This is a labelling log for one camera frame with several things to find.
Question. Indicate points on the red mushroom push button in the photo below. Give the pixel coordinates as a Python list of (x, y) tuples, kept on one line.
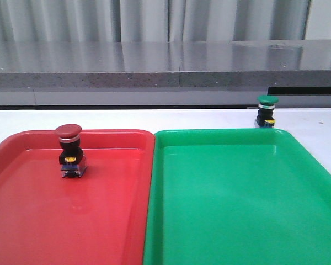
[(72, 159)]

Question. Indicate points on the grey pleated curtain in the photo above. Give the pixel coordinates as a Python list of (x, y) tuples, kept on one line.
[(164, 21)]

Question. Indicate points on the green mushroom push button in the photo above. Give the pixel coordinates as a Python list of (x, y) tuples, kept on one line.
[(266, 108)]

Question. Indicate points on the grey stone counter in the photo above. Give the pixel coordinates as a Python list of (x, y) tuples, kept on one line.
[(165, 75)]

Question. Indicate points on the red plastic tray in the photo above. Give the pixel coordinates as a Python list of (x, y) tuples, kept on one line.
[(99, 218)]

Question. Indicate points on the green plastic tray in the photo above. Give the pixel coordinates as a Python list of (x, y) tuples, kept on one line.
[(237, 196)]

